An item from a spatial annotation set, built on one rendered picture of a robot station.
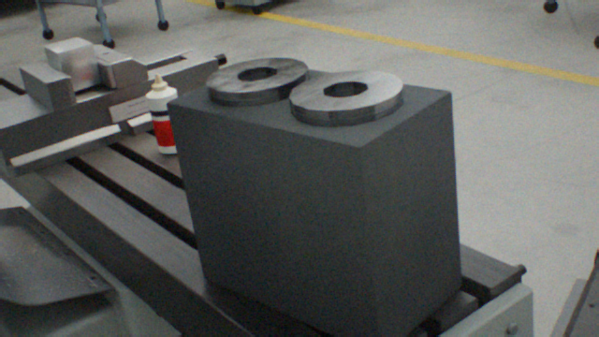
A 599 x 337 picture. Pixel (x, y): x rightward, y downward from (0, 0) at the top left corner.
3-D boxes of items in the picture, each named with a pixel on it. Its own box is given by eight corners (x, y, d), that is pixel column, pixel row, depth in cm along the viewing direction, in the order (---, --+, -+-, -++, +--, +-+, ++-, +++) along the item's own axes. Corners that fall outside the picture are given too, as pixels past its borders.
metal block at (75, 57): (87, 75, 118) (77, 36, 116) (102, 82, 113) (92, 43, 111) (54, 84, 116) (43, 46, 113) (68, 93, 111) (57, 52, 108)
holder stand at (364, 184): (286, 225, 84) (257, 46, 75) (464, 285, 69) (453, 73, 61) (202, 279, 76) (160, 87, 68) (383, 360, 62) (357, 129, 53)
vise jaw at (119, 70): (116, 65, 124) (110, 40, 122) (150, 80, 114) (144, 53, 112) (80, 75, 121) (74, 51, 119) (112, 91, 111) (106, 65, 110)
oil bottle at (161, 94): (179, 139, 110) (163, 65, 105) (193, 147, 107) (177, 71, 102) (153, 150, 108) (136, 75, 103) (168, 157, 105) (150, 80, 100)
